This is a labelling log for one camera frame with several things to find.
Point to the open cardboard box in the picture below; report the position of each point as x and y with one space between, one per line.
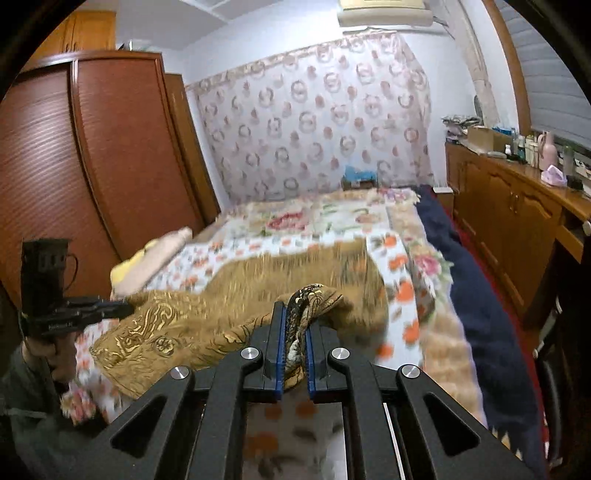
485 138

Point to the pink tissue holder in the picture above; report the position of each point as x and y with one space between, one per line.
554 177

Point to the yellow plush toy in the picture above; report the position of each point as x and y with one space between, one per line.
122 272

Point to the golden brown embroidered garment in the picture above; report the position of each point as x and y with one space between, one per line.
184 323

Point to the grey window blinds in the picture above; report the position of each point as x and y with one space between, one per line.
549 69

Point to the wooden overhead cabinet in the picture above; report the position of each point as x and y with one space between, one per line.
78 34

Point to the navy blue blanket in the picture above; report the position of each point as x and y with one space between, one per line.
480 314

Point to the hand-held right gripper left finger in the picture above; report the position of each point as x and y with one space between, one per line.
277 350

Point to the white air conditioner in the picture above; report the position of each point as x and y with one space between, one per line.
385 11

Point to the pink bottle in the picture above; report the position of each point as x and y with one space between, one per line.
547 150

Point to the orange fruit print bedsheet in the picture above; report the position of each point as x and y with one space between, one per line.
217 258

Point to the floral blanket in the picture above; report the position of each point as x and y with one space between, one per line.
323 217

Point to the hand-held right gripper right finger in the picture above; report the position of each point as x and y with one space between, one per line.
310 364

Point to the person's left hand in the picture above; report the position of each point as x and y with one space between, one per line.
64 357

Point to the brown box with blue items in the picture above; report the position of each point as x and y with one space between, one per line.
358 177

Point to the row of small bottles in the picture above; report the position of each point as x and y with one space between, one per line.
519 147

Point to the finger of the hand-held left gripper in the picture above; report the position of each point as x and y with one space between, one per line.
113 308

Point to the pile of patterned cloths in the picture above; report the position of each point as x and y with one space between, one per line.
459 123

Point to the wooden slatted wardrobe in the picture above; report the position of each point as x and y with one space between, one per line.
92 161

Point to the person's left forearm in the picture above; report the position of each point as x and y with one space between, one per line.
32 415

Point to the wooden sideboard cabinet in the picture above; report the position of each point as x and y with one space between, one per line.
503 217

